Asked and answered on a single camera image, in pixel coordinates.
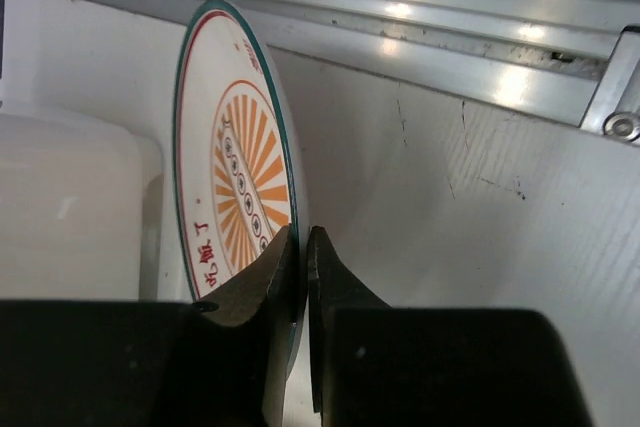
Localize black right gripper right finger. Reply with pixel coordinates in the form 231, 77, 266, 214
307, 227, 592, 426

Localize white plate orange sun pattern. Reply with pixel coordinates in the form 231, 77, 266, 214
171, 0, 313, 388

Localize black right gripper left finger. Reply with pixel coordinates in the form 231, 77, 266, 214
1, 228, 292, 426

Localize white plastic bin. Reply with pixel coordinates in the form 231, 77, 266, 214
1, 0, 164, 300

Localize aluminium table edge rail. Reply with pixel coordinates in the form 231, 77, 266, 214
9, 0, 640, 146

